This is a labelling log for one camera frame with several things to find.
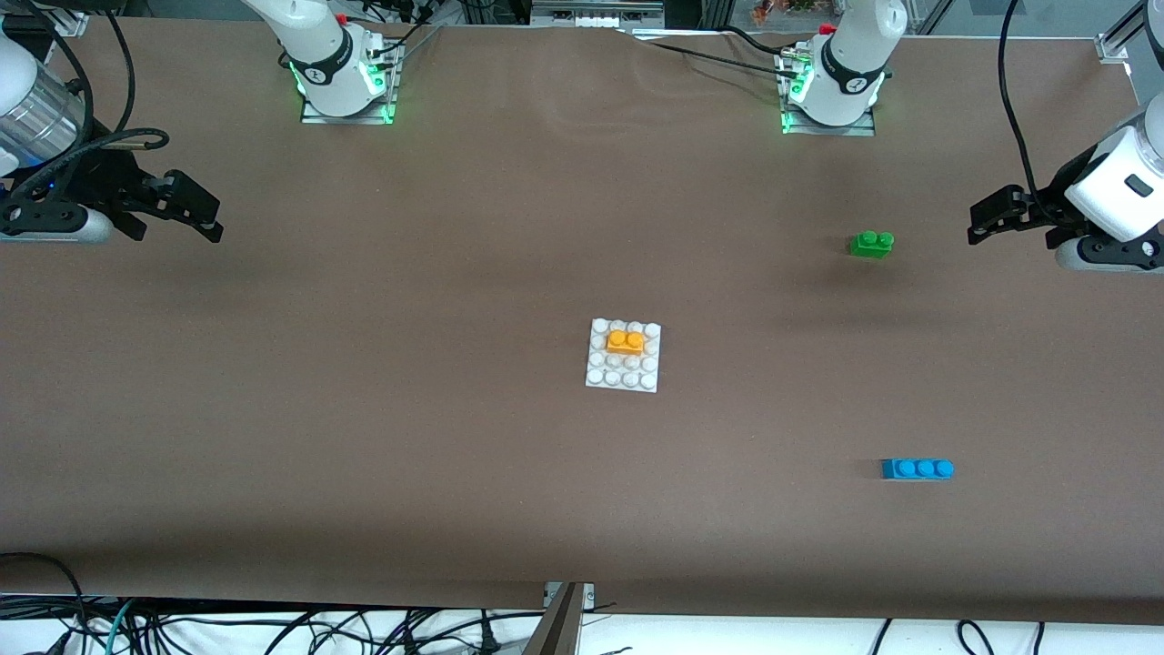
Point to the dark grey support beam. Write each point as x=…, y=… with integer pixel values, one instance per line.
x=556, y=628

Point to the yellow two-stud block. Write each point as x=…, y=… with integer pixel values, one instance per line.
x=626, y=342

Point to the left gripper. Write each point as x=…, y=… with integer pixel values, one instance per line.
x=1048, y=202

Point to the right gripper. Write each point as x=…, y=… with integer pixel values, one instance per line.
x=102, y=185

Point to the colourful small objects pile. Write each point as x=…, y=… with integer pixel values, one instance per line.
x=782, y=9

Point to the metal table corner bracket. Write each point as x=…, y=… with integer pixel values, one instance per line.
x=71, y=25
x=1114, y=50

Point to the brown table cover sheet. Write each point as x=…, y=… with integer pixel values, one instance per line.
x=546, y=227

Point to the green two-stud block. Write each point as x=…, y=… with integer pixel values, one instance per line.
x=870, y=246

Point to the small metal edge bracket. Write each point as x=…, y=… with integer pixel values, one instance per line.
x=587, y=594

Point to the aluminium frame rail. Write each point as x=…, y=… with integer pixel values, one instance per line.
x=591, y=9

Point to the blue three-stud block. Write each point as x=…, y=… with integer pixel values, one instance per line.
x=914, y=469

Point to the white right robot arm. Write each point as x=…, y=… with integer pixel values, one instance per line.
x=318, y=55

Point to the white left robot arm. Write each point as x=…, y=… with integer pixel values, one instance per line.
x=850, y=64

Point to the white studded base plate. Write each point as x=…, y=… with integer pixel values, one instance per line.
x=623, y=373

